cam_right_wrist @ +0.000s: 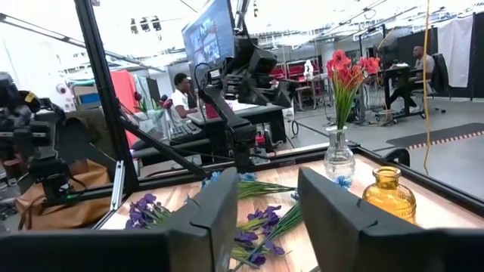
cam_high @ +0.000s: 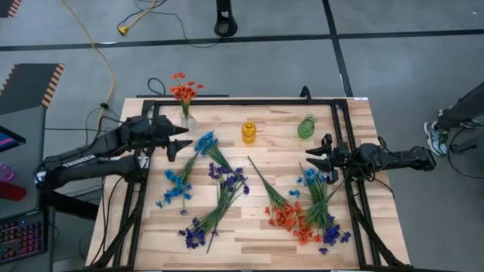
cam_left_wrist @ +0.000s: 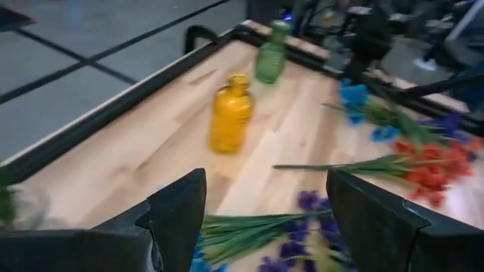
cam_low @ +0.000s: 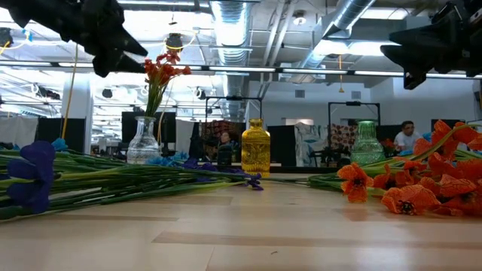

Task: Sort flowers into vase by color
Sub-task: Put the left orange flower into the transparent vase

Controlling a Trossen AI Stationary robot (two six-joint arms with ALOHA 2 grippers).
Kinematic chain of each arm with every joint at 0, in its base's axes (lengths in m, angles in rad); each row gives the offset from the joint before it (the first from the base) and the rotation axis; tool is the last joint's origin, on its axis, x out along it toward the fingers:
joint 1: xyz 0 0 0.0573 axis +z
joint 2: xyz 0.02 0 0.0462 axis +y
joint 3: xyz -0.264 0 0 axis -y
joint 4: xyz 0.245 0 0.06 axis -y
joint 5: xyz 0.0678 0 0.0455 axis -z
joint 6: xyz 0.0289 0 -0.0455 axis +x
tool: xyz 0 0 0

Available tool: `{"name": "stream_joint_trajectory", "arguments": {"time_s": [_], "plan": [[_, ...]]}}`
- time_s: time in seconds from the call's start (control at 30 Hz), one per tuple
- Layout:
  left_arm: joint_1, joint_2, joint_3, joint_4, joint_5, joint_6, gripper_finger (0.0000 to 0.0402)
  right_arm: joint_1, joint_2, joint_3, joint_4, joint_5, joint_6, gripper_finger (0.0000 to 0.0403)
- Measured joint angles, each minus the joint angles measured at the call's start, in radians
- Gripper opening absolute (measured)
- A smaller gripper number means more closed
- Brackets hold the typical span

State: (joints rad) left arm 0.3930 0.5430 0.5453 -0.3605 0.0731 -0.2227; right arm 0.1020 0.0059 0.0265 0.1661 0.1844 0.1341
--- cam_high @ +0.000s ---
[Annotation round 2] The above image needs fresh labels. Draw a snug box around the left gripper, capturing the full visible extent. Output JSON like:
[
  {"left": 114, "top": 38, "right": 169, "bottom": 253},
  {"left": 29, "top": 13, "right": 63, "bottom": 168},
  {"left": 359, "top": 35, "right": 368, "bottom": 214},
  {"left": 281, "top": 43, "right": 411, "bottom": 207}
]
[{"left": 130, "top": 115, "right": 194, "bottom": 162}]

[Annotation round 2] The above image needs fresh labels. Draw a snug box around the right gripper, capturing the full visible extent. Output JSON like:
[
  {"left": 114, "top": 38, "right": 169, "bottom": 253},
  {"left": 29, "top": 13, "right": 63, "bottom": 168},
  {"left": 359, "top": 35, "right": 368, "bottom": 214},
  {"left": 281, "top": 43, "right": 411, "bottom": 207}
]
[{"left": 305, "top": 133, "right": 366, "bottom": 185}]

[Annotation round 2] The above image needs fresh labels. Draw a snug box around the blue artificial flower bunch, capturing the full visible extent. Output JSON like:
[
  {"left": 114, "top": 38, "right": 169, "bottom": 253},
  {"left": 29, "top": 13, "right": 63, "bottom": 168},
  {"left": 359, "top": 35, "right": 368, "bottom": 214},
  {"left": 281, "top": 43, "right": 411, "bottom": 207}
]
[
  {"left": 194, "top": 130, "right": 250, "bottom": 192},
  {"left": 155, "top": 150, "right": 200, "bottom": 216},
  {"left": 288, "top": 162, "right": 334, "bottom": 231}
]

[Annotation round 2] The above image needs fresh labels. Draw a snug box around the purple artificial flower bunch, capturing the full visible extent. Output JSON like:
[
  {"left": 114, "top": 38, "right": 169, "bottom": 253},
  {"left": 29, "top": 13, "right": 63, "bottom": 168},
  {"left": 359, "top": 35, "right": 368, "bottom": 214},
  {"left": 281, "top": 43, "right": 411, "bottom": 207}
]
[
  {"left": 298, "top": 162, "right": 352, "bottom": 255},
  {"left": 177, "top": 181, "right": 245, "bottom": 250},
  {"left": 206, "top": 162, "right": 251, "bottom": 254}
]

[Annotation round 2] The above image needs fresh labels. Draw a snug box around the orange artificial flower bunch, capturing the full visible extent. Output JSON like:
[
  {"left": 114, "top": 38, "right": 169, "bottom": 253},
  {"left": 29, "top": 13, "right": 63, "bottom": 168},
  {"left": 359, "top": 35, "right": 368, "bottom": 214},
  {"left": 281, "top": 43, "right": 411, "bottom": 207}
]
[
  {"left": 169, "top": 71, "right": 205, "bottom": 118},
  {"left": 293, "top": 181, "right": 346, "bottom": 246},
  {"left": 247, "top": 156, "right": 303, "bottom": 232}
]

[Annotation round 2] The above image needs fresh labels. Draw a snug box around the clear glass vase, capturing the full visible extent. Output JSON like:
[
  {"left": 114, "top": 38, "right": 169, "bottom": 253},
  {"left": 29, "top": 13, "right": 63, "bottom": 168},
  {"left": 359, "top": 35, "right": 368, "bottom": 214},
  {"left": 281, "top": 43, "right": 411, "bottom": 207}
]
[{"left": 180, "top": 111, "right": 198, "bottom": 133}]

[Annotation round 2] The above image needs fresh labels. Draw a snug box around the green glass vase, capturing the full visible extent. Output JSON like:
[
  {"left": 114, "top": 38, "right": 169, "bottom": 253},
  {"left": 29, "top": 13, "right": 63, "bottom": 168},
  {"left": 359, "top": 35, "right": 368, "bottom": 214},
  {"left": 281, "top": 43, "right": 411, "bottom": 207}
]
[{"left": 296, "top": 113, "right": 318, "bottom": 140}]

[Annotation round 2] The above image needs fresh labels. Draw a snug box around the yellow glass vase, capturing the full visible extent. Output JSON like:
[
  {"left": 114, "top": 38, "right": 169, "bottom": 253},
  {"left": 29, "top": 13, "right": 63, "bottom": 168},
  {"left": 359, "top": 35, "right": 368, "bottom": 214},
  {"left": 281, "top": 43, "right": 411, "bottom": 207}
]
[{"left": 240, "top": 121, "right": 257, "bottom": 144}]

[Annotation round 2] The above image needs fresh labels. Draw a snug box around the black floor stand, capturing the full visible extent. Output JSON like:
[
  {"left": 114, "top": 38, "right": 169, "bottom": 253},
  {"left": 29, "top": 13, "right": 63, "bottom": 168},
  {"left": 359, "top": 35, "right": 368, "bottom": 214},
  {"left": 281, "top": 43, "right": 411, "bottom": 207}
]
[{"left": 213, "top": 0, "right": 239, "bottom": 38}]

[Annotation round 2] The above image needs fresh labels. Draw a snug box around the person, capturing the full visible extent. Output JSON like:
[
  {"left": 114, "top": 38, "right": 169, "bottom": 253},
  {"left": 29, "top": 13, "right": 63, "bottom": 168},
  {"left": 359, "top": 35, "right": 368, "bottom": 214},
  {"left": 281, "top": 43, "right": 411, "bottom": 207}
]
[{"left": 423, "top": 81, "right": 484, "bottom": 158}]

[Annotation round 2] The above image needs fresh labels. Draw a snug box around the grey side desk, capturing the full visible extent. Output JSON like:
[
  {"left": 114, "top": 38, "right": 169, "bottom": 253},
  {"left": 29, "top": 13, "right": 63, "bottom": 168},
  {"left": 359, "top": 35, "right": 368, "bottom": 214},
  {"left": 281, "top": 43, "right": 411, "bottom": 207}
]
[{"left": 0, "top": 105, "right": 56, "bottom": 272}]

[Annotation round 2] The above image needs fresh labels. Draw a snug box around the black mat hazard-striped edge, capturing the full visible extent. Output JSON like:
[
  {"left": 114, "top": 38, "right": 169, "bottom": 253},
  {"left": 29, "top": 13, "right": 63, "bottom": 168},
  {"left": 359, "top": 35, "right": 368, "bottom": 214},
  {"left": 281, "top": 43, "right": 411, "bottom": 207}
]
[
  {"left": 0, "top": 0, "right": 23, "bottom": 19},
  {"left": 0, "top": 63, "right": 66, "bottom": 116}
]

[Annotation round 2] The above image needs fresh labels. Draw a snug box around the dark screen device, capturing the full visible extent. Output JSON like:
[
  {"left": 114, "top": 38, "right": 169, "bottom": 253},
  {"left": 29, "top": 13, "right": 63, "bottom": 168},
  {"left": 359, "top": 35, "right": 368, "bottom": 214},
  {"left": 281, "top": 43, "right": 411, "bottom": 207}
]
[{"left": 0, "top": 125, "right": 27, "bottom": 154}]

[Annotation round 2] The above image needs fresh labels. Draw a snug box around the red object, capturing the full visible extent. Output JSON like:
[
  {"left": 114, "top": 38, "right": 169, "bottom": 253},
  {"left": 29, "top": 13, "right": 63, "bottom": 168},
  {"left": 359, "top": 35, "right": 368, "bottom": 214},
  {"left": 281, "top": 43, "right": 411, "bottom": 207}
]
[{"left": 0, "top": 181, "right": 28, "bottom": 202}]

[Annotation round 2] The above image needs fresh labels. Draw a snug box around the pink translucent cup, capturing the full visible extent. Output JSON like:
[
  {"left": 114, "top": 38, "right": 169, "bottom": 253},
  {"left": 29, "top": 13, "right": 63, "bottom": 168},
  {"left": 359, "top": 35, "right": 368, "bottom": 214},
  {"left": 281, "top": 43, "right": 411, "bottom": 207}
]
[{"left": 0, "top": 162, "right": 16, "bottom": 183}]

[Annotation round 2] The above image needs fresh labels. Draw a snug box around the backlit black keyboard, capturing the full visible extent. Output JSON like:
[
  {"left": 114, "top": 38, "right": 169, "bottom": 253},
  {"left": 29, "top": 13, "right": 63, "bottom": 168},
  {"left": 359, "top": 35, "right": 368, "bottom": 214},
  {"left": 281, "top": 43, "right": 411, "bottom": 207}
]
[{"left": 0, "top": 211, "right": 48, "bottom": 265}]

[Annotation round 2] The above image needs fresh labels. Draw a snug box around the black cable loop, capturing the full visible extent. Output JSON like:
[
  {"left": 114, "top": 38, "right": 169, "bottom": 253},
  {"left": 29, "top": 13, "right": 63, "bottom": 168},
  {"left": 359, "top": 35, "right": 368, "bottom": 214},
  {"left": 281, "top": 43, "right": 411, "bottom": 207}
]
[{"left": 146, "top": 76, "right": 168, "bottom": 97}]

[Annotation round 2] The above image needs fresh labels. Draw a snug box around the long yellow floor cable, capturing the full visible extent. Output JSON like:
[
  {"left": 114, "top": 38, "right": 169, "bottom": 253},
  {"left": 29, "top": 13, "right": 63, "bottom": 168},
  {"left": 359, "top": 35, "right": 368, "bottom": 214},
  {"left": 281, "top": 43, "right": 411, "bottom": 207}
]
[{"left": 60, "top": 0, "right": 116, "bottom": 129}]

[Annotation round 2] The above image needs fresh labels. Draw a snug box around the thin black floor cable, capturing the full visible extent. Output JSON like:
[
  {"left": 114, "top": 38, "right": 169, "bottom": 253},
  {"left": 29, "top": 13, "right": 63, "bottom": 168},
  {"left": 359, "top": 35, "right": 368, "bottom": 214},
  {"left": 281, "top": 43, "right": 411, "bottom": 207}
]
[{"left": 116, "top": 0, "right": 220, "bottom": 49}]

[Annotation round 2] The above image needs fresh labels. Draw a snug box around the yellow cable with plug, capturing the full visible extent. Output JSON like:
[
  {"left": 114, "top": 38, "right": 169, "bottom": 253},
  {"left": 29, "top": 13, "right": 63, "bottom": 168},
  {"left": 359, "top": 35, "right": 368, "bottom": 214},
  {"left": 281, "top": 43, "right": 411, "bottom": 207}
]
[{"left": 116, "top": 0, "right": 158, "bottom": 37}]

